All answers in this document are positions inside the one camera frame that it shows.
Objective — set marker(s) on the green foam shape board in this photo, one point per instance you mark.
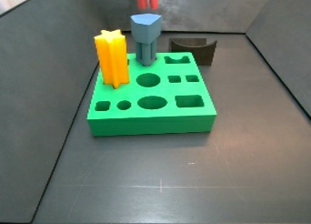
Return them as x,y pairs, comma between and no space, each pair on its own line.
164,100

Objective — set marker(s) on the black curved holder stand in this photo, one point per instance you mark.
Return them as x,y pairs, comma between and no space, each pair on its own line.
197,46

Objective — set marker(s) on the yellow star peg block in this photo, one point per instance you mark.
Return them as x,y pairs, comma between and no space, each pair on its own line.
111,46

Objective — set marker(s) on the blue hexagon peg block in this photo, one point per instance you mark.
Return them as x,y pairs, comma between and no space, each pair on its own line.
145,28

